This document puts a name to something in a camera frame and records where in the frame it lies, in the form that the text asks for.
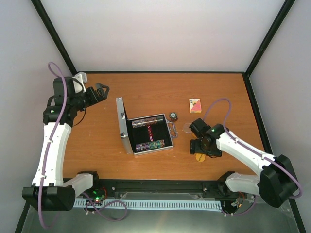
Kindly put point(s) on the small poker chip stack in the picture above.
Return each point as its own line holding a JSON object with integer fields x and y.
{"x": 173, "y": 116}

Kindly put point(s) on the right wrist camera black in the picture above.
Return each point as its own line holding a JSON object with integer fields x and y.
{"x": 199, "y": 128}

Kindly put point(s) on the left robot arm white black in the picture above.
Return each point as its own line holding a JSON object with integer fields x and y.
{"x": 48, "y": 190}

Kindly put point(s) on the poker chip row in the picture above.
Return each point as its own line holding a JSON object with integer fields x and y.
{"x": 147, "y": 121}
{"x": 152, "y": 145}

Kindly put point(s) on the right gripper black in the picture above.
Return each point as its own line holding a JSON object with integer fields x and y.
{"x": 195, "y": 148}

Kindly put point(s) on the red playing card box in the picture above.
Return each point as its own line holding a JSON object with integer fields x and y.
{"x": 195, "y": 106}

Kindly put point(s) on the upper poker chip row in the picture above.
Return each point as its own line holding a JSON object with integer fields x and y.
{"x": 147, "y": 121}

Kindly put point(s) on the clear round acrylic disc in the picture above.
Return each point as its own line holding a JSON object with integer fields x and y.
{"x": 186, "y": 128}

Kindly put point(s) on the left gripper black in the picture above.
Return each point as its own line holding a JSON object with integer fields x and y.
{"x": 103, "y": 96}

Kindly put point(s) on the lower poker chip row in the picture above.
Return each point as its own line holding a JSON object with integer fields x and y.
{"x": 152, "y": 145}

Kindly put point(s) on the yellow round dealer button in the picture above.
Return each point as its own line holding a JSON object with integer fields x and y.
{"x": 200, "y": 157}

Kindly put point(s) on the left black frame post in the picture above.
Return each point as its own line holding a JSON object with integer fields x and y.
{"x": 40, "y": 9}

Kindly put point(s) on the black table edge frame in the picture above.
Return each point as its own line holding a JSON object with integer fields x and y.
{"x": 95, "y": 142}

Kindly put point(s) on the light blue cable duct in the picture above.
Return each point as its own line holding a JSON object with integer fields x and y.
{"x": 204, "y": 205}

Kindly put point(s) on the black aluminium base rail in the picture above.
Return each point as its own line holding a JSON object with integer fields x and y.
{"x": 207, "y": 189}

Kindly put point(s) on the right black frame post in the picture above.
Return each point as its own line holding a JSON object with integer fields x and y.
{"x": 281, "y": 15}

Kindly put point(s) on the black frame post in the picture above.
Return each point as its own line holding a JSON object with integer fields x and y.
{"x": 40, "y": 9}
{"x": 281, "y": 15}

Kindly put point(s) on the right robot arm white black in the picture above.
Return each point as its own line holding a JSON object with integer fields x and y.
{"x": 274, "y": 178}

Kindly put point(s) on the red dice row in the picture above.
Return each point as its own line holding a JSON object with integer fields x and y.
{"x": 150, "y": 134}

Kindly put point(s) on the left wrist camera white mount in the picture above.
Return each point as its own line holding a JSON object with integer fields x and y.
{"x": 79, "y": 81}

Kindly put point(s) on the green led circuit board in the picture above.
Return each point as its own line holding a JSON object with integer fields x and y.
{"x": 99, "y": 194}

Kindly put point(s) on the aluminium poker case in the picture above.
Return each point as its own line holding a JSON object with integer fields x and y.
{"x": 131, "y": 136}

